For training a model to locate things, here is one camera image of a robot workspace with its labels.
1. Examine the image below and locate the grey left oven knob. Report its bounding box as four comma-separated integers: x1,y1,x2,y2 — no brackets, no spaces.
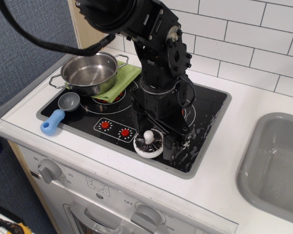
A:
38,159,62,184

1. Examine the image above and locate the silver steel pot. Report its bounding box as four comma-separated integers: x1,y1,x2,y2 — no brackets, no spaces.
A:
49,52,129,97

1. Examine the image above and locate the grey sink basin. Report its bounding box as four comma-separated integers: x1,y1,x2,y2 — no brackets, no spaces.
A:
237,113,293,223

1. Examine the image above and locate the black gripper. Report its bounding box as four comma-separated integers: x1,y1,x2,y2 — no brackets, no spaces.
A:
130,80,196,160

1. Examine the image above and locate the blue and grey spoon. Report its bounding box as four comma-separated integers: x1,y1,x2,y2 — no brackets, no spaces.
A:
41,92,80,136

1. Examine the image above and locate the white toy mushroom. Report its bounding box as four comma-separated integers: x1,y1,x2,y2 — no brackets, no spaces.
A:
133,129,164,158

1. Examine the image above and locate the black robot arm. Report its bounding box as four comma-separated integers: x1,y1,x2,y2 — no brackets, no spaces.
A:
76,0,194,160

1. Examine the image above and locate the black braided cable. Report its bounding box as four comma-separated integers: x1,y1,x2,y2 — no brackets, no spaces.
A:
0,0,116,56

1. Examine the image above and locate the white toy oven door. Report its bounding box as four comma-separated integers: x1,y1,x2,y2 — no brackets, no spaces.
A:
63,202,131,234

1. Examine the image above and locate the grey right oven knob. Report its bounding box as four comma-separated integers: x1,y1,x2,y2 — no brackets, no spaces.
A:
130,205,162,234

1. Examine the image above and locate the green cloth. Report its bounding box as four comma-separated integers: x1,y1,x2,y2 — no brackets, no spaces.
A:
64,60,142,103

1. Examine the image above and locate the black toy stove top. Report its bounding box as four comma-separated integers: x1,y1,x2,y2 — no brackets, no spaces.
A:
59,77,231,179

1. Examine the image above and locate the grey oven knob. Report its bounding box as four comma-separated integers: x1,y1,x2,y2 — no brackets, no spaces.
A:
130,205,162,234
38,159,62,184

